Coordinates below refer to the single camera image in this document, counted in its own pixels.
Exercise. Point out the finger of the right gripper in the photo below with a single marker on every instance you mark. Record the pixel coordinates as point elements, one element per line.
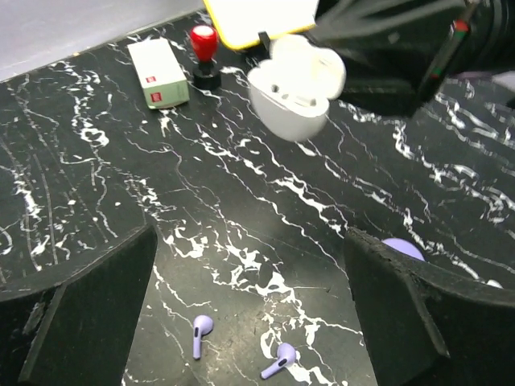
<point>390,73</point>
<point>359,19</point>

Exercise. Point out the purple earbud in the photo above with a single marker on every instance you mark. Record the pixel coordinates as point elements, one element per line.
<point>202,325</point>
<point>286,355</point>

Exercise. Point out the purple earbud lower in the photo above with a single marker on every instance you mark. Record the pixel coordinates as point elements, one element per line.
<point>286,355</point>

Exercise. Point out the red emergency stop button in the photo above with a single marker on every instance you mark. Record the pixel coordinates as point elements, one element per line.
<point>204,42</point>

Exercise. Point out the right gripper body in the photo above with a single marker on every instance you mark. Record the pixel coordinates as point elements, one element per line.
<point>480,39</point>

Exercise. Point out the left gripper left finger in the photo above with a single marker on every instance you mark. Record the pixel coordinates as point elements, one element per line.
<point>74,323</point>

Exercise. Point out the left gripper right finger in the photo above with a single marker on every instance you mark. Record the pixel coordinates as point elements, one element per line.
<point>424,325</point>

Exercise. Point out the white earbud charging case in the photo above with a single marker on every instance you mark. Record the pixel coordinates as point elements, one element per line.
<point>291,90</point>

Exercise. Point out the white cardboard box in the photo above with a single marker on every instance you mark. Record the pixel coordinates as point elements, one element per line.
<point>163,82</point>

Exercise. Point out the purple round earbud case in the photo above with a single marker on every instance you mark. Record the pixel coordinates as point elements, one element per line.
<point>404,246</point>

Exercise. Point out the white whiteboard yellow frame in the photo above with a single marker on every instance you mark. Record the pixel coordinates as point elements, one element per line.
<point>240,22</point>

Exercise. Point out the purple earbud upper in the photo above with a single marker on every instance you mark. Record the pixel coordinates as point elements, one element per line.
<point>202,325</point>

